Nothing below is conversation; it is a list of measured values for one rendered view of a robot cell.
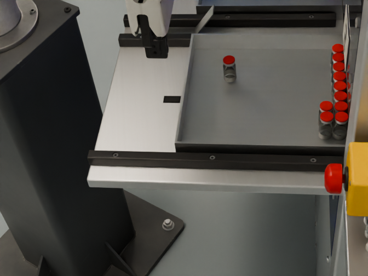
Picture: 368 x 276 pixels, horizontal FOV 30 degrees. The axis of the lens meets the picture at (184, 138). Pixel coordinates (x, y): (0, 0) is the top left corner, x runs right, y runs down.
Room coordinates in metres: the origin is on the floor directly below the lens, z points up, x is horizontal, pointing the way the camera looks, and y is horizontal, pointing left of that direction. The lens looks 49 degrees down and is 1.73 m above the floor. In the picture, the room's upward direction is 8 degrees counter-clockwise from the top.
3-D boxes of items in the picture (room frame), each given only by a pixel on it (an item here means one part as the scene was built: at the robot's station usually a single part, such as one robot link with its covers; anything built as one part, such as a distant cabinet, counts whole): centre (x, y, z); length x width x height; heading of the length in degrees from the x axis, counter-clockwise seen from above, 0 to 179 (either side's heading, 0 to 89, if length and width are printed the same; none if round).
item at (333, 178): (0.53, -0.19, 0.99); 0.04 x 0.04 x 0.04; 77
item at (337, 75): (0.77, -0.26, 0.90); 0.18 x 0.02 x 0.05; 167
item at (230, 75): (0.86, -0.10, 0.90); 0.02 x 0.02 x 0.04
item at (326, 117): (0.70, -0.22, 0.90); 0.02 x 0.02 x 0.05
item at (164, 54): (0.75, 0.02, 1.08); 0.03 x 0.03 x 0.07; 77
